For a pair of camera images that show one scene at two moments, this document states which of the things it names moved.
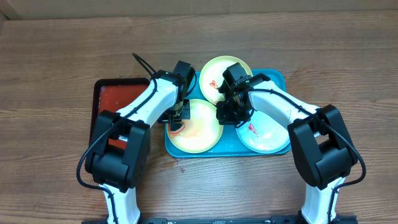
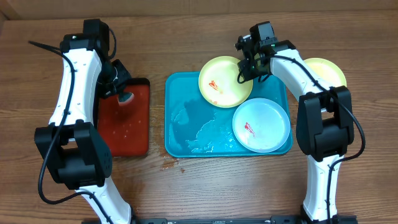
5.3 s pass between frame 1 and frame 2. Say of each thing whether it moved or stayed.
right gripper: moved
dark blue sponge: moved
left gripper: moved
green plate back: stayed
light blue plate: stayed
